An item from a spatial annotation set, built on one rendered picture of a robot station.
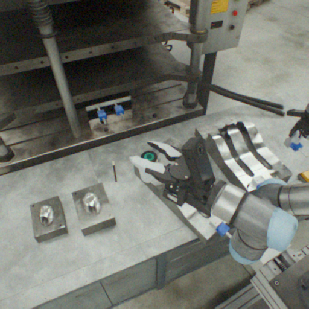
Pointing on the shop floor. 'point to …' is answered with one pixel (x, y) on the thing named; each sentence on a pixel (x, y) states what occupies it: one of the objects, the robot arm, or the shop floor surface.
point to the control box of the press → (218, 36)
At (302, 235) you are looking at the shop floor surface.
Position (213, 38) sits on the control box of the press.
